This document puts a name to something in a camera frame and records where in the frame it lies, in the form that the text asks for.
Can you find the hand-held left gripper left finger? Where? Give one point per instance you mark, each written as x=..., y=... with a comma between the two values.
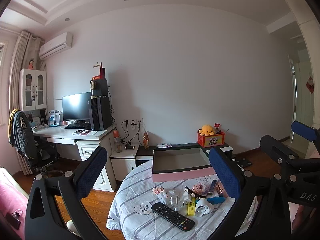
x=91, y=170

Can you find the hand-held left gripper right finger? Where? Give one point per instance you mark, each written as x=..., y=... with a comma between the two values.
x=222, y=170

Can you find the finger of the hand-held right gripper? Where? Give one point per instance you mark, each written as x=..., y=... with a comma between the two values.
x=275, y=146
x=303, y=130

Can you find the rose gold tube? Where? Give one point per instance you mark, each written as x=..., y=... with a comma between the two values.
x=221, y=190

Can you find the blue patterned slim box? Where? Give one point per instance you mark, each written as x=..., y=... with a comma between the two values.
x=212, y=187

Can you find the pink brick donut model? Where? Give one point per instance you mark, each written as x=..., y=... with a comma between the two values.
x=200, y=189

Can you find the blue rubber case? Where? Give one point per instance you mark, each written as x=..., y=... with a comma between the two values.
x=216, y=200

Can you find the black hair clip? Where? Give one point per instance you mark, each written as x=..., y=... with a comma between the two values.
x=190, y=192

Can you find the white octopus-shaped socket adapter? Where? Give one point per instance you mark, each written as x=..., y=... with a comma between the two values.
x=203, y=207

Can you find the large cardboard box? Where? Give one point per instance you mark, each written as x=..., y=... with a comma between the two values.
x=180, y=176

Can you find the white charger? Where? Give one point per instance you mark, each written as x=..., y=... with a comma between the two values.
x=186, y=197

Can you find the yellow highlighter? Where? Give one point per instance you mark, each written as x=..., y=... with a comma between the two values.
x=191, y=207

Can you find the clear plastic plug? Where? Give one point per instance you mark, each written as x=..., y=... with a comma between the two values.
x=175, y=200

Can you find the white curved plastic cover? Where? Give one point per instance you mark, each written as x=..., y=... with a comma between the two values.
x=163, y=197

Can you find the white pink brick model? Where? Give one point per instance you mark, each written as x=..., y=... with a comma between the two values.
x=158, y=190

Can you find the black remote control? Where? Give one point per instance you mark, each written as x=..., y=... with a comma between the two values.
x=172, y=216

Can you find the black floor scale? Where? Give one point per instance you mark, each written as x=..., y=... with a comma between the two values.
x=243, y=163

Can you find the white door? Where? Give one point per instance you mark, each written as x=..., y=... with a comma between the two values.
x=302, y=105

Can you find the red storage crate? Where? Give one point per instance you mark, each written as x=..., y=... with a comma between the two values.
x=211, y=140

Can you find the orange cap water bottle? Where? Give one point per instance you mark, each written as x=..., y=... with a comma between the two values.
x=117, y=142

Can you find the yellow octopus plush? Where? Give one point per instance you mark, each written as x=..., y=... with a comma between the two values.
x=207, y=129

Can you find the black hair curler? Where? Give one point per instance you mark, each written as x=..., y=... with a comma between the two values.
x=130, y=147

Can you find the red door decoration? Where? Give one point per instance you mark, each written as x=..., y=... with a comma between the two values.
x=310, y=85

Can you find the black office chair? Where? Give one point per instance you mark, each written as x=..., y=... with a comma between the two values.
x=47, y=155

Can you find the black keyboard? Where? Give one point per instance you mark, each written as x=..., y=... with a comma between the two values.
x=77, y=125

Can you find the white desk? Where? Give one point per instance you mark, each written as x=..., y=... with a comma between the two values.
x=62, y=132

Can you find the black top low cabinet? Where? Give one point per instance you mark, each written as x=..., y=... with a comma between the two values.
x=145, y=152

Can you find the black computer tower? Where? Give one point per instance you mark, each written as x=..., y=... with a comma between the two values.
x=101, y=113

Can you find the orange snack bag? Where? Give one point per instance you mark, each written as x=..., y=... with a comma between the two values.
x=146, y=141

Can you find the silver foil packet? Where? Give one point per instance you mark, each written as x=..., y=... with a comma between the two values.
x=164, y=145

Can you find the blue white carton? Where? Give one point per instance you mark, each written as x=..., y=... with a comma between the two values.
x=53, y=117

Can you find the black monitor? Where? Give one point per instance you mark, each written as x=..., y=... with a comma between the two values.
x=76, y=106

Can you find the white radiator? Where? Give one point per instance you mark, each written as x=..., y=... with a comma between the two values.
x=25, y=166

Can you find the dark jacket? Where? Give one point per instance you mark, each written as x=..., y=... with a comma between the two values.
x=21, y=130

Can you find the black speaker box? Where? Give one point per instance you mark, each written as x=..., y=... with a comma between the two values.
x=100, y=87

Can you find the pink blanket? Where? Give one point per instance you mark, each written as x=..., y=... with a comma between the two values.
x=12, y=197

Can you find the black phone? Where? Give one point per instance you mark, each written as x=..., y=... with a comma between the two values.
x=12, y=220

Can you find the red paper bag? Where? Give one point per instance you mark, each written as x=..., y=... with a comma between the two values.
x=102, y=72

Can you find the white glass door cabinet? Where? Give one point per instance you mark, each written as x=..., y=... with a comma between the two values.
x=26, y=90

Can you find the small doll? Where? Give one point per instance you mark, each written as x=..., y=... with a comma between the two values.
x=31, y=64

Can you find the white air conditioner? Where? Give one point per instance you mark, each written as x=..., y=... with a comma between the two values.
x=55, y=45

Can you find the white wall socket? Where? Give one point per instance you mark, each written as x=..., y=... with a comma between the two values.
x=133, y=123

